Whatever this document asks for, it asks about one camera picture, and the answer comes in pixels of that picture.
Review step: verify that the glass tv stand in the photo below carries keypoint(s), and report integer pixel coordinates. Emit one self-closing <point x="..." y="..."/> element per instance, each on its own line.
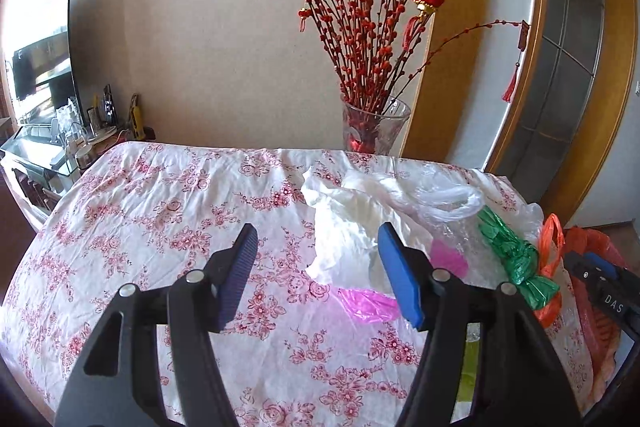
<point x="38" y="172"/>

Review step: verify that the small orange knotted bag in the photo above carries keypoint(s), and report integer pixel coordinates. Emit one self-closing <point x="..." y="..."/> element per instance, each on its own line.
<point x="550" y="245"/>

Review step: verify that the yellow-green plastic bag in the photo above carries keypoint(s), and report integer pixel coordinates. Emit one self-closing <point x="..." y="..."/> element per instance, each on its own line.
<point x="468" y="373"/>

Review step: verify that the pink plastic bag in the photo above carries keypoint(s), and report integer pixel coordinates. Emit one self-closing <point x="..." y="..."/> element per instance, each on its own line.
<point x="371" y="307"/>

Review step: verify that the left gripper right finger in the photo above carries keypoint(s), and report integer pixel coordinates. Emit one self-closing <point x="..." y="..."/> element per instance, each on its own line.
<point x="520" y="380"/>

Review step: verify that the yellow handled tool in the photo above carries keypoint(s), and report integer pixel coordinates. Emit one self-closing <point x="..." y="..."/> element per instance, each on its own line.
<point x="135" y="118"/>

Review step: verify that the clear bubble wrap sheet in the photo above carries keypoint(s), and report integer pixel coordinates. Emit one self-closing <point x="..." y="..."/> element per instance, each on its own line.
<point x="420" y="178"/>

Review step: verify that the clear glass vase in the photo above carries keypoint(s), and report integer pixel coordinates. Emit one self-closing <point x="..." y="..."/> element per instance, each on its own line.
<point x="373" y="133"/>

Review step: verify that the wooden framed glass door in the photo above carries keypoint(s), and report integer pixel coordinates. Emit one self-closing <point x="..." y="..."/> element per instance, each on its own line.
<point x="571" y="143"/>

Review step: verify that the white plastic bag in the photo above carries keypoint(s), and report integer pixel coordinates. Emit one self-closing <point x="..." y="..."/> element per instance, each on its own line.
<point x="347" y="217"/>

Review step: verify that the green knotted plastic bag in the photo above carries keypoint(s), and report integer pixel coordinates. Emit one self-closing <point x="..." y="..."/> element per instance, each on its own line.
<point x="519" y="259"/>

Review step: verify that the flat screen television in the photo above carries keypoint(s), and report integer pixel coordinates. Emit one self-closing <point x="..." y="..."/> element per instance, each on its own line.
<point x="35" y="42"/>

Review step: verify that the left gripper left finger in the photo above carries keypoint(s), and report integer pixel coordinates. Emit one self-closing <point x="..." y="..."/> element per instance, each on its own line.
<point x="116" y="378"/>

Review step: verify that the red tassel hanging charm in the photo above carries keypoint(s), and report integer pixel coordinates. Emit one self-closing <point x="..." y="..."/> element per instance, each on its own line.
<point x="522" y="45"/>

